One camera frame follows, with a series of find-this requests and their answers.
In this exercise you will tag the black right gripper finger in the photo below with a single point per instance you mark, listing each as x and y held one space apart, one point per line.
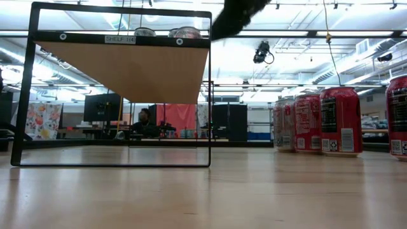
227 23

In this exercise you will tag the red cola can white script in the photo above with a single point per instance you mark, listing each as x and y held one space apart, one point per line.
306 124

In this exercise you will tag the red cola can black script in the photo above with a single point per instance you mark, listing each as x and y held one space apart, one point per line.
341 121
397 127

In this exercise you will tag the overhead LED light bar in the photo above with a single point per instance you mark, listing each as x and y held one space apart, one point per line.
286 33

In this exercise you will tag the black cabinet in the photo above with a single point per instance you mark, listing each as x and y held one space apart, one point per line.
230 122

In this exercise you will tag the orange partition panel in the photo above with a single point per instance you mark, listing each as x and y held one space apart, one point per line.
178 117

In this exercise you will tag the rack with blue bins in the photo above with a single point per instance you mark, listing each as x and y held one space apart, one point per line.
259 136

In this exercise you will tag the person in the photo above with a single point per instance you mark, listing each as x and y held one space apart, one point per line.
144 125

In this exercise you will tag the black ceiling fixture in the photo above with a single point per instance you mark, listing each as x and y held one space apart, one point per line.
385 57

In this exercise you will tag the black background monitor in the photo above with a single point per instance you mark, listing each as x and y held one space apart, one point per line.
101 108

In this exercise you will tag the cluttered background workbench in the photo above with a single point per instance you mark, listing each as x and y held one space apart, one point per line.
373 122

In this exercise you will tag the floral patterned cloth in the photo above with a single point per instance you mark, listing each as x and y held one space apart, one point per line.
43 122

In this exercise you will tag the black overhead camera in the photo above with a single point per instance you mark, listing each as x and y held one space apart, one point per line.
260 54

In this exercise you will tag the wooden shelf black metal frame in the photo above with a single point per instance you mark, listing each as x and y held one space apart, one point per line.
127 73

